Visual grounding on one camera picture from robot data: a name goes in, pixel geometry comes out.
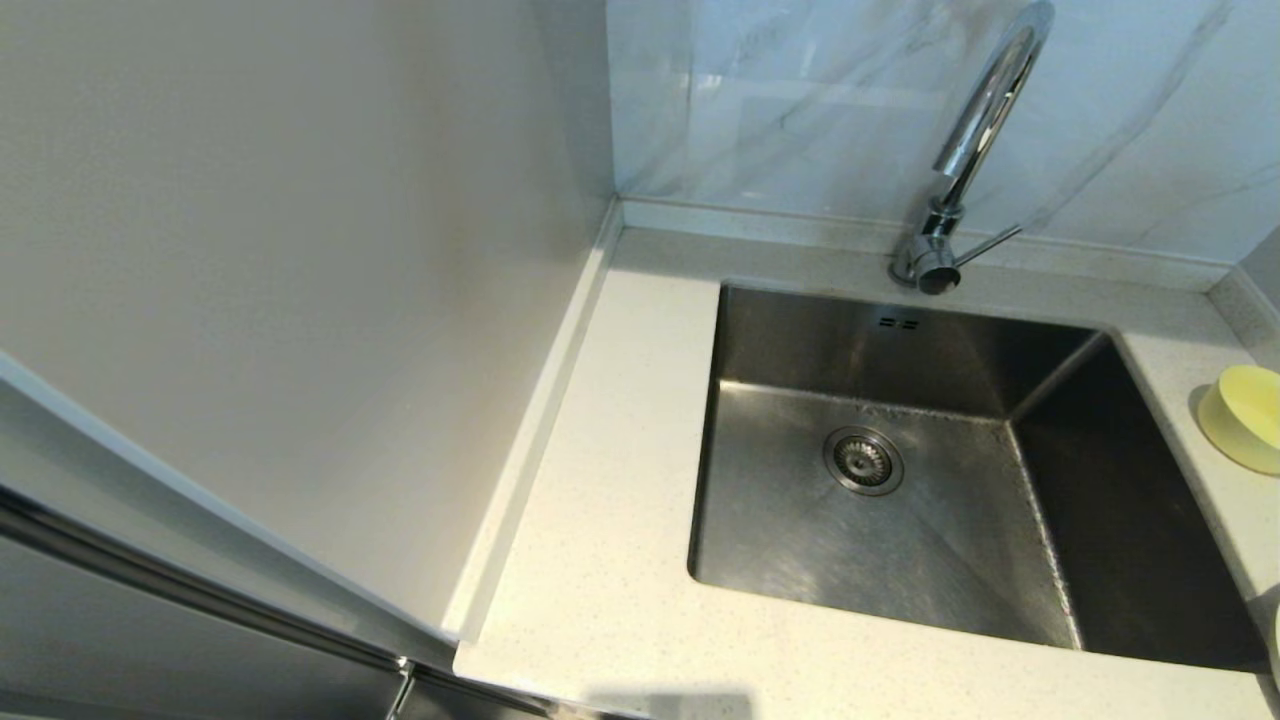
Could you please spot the chrome gooseneck faucet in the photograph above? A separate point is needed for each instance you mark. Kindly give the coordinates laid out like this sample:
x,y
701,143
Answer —
x,y
985,110

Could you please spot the yellow bowl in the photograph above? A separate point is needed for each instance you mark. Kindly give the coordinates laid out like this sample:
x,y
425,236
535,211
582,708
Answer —
x,y
1245,415

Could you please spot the stainless steel sink basin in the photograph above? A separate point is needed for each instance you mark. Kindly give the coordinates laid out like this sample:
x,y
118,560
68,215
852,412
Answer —
x,y
900,540

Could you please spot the round metal drain strainer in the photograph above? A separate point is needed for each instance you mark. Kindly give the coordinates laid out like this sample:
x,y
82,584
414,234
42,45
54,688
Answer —
x,y
863,461

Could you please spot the tall white cabinet side panel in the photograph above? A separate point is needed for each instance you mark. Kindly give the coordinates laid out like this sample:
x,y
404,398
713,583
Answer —
x,y
280,280

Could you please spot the large stainless steel appliance door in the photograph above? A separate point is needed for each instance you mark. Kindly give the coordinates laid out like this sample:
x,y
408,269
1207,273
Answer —
x,y
150,650

